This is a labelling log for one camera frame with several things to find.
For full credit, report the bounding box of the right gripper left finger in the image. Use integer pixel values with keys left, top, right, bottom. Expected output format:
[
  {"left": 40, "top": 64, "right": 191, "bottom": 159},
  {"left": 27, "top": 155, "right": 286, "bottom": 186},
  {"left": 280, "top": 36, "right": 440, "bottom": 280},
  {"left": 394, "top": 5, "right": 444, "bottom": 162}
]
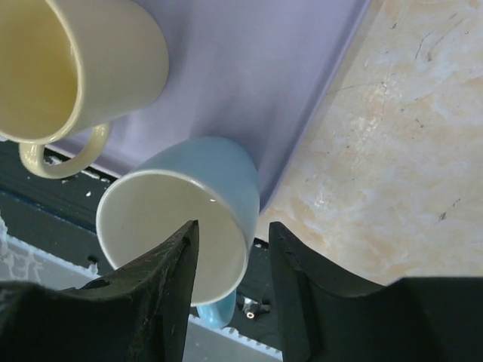
[{"left": 1, "top": 221, "right": 199, "bottom": 361}]

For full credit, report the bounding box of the cream yellow mug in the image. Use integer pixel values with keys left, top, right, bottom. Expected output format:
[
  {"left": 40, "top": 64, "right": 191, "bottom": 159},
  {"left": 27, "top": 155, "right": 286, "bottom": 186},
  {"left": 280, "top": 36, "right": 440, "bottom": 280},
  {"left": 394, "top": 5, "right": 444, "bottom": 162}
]
[{"left": 1, "top": 1, "right": 169, "bottom": 179}]

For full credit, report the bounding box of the lavender plastic tray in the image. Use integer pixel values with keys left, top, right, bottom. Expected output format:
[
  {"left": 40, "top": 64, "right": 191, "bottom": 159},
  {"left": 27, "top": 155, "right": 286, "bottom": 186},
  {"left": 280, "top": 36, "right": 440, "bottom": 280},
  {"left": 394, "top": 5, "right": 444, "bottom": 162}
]
[{"left": 86, "top": 1, "right": 371, "bottom": 210}]

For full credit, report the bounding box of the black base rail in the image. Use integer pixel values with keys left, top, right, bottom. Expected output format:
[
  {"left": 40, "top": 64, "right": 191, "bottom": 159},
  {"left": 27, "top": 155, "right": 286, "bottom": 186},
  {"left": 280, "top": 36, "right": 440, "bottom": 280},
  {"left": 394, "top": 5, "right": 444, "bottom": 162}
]
[{"left": 1, "top": 141, "right": 281, "bottom": 356}]

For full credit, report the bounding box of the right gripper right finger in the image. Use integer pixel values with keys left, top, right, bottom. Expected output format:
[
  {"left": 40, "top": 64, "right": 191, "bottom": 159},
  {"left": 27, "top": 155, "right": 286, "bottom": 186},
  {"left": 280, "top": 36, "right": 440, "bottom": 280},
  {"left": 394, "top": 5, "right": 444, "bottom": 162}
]
[{"left": 269, "top": 222, "right": 482, "bottom": 361}]

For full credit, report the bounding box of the white mug blue handle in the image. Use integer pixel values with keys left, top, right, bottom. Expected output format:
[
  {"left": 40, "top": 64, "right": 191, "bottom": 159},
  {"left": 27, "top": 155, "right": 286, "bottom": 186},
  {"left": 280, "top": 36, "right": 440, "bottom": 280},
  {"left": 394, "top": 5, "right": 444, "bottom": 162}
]
[{"left": 96, "top": 137, "right": 260, "bottom": 328}]

